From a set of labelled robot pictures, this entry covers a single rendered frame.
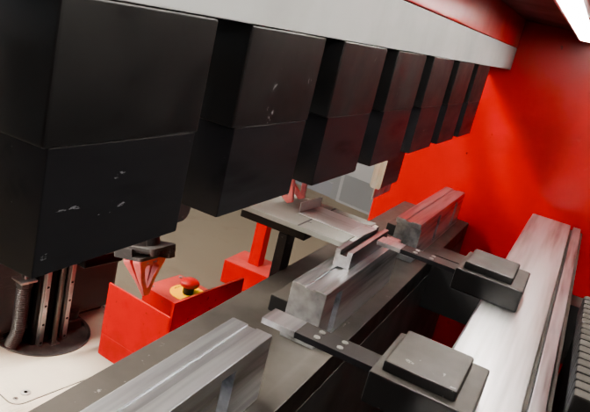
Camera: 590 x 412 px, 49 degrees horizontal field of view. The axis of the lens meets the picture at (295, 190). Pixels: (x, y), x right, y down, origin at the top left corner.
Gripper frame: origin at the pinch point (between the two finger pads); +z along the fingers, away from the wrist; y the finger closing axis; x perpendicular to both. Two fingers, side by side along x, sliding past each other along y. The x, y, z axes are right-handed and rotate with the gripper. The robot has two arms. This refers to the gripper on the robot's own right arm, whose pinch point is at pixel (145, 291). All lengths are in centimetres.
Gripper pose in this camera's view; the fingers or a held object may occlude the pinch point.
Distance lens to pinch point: 125.7
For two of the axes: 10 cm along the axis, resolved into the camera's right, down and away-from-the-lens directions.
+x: 5.3, -1.0, 8.4
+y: 8.5, 0.8, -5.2
